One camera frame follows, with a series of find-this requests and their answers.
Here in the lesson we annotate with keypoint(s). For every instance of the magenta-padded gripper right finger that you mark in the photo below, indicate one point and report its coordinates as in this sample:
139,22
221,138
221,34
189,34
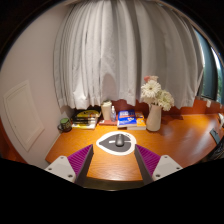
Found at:
163,165

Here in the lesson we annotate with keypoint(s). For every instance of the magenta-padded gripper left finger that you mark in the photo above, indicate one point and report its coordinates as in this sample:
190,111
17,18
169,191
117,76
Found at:
66,166

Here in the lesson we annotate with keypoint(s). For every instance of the black computer mouse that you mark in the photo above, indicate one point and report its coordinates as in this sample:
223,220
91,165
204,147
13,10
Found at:
119,140

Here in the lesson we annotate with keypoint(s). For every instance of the white and grey mouse pad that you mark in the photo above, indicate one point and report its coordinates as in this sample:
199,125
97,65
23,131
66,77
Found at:
106,145

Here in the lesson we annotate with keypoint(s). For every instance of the green mug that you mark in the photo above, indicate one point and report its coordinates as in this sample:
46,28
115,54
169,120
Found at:
65,125

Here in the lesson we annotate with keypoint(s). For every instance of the white ceramic pitcher vase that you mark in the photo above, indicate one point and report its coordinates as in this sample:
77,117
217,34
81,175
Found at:
154,120

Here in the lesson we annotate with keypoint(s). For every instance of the dark-covered book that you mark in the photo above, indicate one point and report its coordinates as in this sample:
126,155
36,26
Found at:
85,118
84,122

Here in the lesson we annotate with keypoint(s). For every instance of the yellow and black book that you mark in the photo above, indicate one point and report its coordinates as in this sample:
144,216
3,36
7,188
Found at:
87,113

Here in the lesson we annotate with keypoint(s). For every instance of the black flat device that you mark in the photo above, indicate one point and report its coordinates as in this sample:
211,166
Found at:
215,136

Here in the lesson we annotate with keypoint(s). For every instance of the red-brown book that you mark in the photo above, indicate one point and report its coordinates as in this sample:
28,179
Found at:
106,122

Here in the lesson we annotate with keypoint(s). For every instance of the blue book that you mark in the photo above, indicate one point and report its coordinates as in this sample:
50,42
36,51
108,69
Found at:
126,118

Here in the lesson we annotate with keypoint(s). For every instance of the beige lidded travel cup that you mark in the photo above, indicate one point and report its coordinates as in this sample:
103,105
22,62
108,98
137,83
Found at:
106,111

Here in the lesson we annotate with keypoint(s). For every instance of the clear spray bottle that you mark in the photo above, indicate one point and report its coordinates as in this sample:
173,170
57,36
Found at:
113,116

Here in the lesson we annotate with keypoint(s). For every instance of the white flower bouquet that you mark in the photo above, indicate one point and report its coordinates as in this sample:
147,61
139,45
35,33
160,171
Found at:
151,89

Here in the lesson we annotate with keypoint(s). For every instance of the dark window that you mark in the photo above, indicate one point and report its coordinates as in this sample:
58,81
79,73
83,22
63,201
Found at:
210,73

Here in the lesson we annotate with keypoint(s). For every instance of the white curtain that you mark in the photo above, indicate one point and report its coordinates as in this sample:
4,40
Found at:
126,50

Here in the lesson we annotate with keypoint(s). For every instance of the white wall panel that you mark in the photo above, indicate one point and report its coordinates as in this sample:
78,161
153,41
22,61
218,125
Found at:
23,115

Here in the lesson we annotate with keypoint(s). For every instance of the white wall outlet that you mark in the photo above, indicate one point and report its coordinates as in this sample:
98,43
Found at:
208,103

